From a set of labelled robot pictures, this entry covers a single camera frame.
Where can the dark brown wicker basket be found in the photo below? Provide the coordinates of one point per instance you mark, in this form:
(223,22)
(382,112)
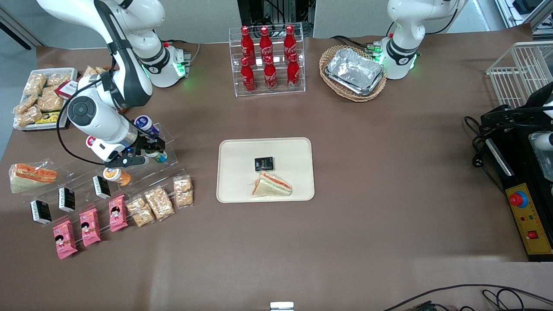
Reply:
(123,110)

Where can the beige plastic serving tray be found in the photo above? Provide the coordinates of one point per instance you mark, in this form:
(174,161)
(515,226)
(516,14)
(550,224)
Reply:
(242,172)

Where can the red cola bottle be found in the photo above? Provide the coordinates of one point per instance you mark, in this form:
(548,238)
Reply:
(265,43)
(247,43)
(293,73)
(248,77)
(270,75)
(290,41)

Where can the white rectangular plastic tray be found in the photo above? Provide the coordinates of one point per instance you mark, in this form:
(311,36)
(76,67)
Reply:
(74,73)

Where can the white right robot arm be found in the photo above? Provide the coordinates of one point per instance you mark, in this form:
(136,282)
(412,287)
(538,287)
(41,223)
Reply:
(99,116)

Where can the wrapped triangle sandwich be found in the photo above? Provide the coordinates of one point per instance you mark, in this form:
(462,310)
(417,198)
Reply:
(30,177)
(272,186)

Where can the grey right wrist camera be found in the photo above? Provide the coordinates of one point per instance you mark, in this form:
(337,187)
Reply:
(125,162)

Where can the pink snack packet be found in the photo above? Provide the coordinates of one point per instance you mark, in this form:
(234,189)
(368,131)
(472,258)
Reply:
(65,239)
(90,227)
(117,214)

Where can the aluminium frame rack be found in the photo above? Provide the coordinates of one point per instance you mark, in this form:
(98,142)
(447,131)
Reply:
(525,6)

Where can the red gum bottle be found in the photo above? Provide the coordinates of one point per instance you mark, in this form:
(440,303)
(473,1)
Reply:
(90,141)

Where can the small black gum packet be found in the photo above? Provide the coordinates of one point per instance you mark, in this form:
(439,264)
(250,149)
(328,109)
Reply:
(264,164)

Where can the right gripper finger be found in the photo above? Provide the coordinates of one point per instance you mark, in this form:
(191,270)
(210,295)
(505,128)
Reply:
(152,153)
(154,141)

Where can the yellow snack packet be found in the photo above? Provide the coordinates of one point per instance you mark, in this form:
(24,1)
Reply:
(48,118)

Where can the clear bag rice snack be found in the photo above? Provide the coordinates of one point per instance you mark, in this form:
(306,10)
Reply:
(29,116)
(51,103)
(58,80)
(34,84)
(105,70)
(91,71)
(25,105)

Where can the clear acrylic bottle rack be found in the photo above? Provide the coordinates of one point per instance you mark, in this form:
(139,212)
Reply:
(281,92)

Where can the orange gum bottle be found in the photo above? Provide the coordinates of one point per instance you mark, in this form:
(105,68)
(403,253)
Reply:
(114,175)

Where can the clear acrylic stepped shelf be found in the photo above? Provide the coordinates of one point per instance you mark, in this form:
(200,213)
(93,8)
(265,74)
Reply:
(173,157)

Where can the silver sealer mould tray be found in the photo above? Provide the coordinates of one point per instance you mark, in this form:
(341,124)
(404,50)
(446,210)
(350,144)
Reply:
(545,164)

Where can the aluminium foil tray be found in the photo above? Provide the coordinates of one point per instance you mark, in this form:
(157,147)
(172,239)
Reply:
(354,69)

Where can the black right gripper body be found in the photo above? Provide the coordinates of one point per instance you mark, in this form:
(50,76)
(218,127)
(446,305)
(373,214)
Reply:
(144,144)

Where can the blue gum bottle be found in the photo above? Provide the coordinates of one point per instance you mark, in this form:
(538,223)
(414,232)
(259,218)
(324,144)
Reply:
(144,123)

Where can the clear bag nut cracker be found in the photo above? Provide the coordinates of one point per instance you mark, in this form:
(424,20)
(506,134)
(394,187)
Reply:
(160,203)
(183,191)
(140,211)

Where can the red cookie box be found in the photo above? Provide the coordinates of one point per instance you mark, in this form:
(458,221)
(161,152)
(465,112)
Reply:
(67,89)

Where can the green gum bottle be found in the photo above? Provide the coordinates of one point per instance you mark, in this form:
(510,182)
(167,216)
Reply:
(160,157)

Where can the light tan wicker basket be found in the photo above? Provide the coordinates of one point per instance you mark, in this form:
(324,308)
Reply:
(354,97)

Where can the black and white carton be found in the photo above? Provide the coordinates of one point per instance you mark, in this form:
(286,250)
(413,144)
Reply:
(66,199)
(101,187)
(41,211)

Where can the black tray sealing machine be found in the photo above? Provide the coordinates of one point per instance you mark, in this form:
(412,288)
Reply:
(514,172)

